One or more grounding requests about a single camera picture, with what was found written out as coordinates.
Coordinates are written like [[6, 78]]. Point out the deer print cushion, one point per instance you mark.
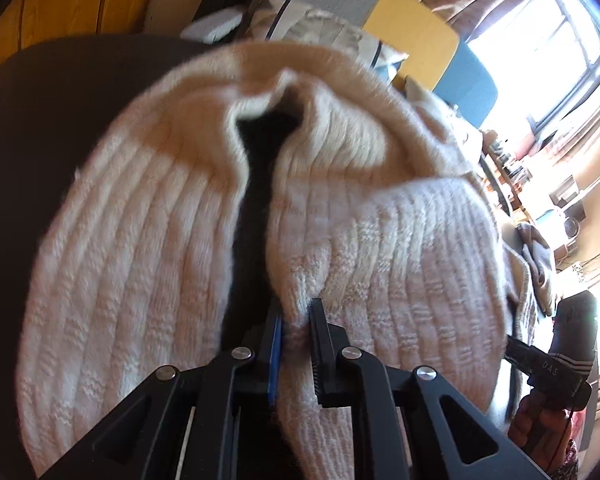
[[424, 92]]

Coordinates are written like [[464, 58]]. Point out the cream knit sweater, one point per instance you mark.
[[155, 240]]

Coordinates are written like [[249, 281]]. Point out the wooden side table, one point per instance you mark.
[[504, 175]]

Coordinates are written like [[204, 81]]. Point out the grey yellow blue sofa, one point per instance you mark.
[[409, 30]]

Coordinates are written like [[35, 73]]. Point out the tiger print cushion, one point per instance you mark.
[[320, 25]]

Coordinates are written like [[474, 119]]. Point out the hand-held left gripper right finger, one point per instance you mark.
[[320, 360]]

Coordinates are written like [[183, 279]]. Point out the wooden wardrobe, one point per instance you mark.
[[70, 5]]

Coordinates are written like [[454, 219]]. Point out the pale pink garment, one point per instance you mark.
[[534, 260]]

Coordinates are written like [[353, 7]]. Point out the person's floral clothing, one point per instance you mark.
[[567, 462]]

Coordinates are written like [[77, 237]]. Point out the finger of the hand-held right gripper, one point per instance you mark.
[[518, 352]]

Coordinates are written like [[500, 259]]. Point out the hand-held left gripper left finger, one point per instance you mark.
[[276, 355]]

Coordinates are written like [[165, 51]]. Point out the window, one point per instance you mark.
[[539, 50]]

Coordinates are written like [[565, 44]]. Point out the person's right hand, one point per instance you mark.
[[534, 430]]

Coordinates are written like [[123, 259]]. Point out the small desk fan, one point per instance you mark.
[[573, 226]]

